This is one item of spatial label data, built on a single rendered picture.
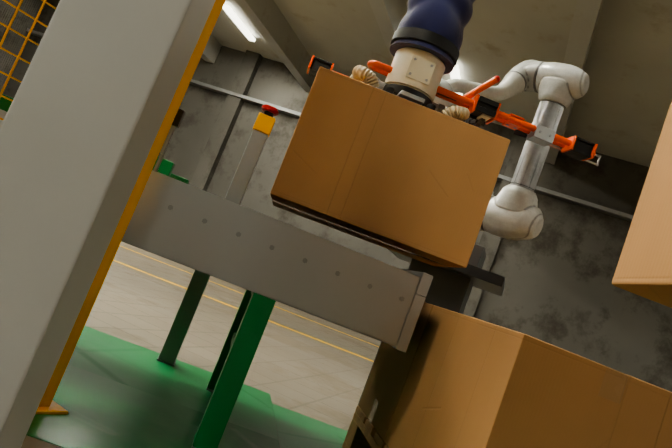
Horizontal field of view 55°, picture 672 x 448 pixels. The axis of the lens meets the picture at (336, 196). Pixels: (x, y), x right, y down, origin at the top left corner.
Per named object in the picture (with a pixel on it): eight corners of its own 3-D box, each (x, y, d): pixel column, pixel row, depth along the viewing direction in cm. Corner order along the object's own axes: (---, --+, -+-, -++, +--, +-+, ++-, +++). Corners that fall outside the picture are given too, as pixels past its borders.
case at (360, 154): (269, 193, 180) (319, 65, 185) (272, 205, 220) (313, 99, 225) (466, 268, 183) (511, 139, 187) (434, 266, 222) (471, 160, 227)
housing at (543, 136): (533, 135, 208) (538, 123, 209) (525, 139, 215) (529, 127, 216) (553, 143, 209) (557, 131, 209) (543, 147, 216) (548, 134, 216)
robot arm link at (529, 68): (503, 66, 271) (533, 70, 262) (523, 51, 281) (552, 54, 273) (503, 94, 278) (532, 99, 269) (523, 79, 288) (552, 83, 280)
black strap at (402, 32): (398, 30, 198) (402, 18, 198) (384, 52, 221) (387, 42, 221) (464, 57, 200) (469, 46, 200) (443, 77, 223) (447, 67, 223)
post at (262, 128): (156, 360, 233) (259, 111, 246) (158, 356, 240) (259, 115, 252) (173, 366, 234) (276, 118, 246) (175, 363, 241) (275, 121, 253)
